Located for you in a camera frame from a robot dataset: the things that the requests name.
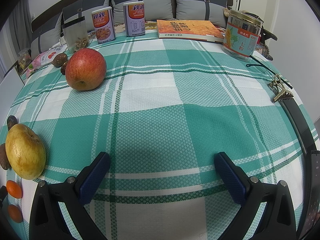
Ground bronze hair clip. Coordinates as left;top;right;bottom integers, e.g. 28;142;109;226
268;74;293;102

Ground clear plastic snack bag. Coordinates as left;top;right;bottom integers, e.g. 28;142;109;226
17;50;32;68

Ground grey pillow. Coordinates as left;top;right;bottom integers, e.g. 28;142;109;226
30;12;66;53
62;0;112;33
110;0;174;22
173;0;228;22

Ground yellow apple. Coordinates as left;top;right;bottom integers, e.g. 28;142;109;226
5;124;47;180

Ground clear jar with orange label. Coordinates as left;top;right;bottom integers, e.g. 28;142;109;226
222;9;264;62

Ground thin-framed eyeglasses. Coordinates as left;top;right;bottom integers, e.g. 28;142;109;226
246;54;293;89

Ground grey curtain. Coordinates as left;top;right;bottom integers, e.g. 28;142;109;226
14;0;33;55

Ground small orange kumquat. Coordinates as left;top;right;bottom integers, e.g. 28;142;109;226
6;180;23;199
7;204;24;223

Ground green checked tablecloth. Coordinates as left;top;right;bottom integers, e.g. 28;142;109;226
0;29;317;240

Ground clear container with black lid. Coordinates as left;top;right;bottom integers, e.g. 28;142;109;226
61;17;91;54

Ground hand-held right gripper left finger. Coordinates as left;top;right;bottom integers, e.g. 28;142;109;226
29;151;111;240

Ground pink snack packet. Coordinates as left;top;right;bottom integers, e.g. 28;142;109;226
29;45;66;69

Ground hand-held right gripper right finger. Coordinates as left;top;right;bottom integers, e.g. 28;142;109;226
214;151;299;240

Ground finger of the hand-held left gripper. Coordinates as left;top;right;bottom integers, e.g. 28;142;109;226
0;185;8;207

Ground brown sweet potato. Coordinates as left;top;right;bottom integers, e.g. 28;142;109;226
53;53;68;68

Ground red apple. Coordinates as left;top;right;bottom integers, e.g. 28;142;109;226
65;48;107;91

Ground white board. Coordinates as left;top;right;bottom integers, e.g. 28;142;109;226
0;65;25;122

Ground dark brown date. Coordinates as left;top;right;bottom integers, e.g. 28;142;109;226
7;115;17;131

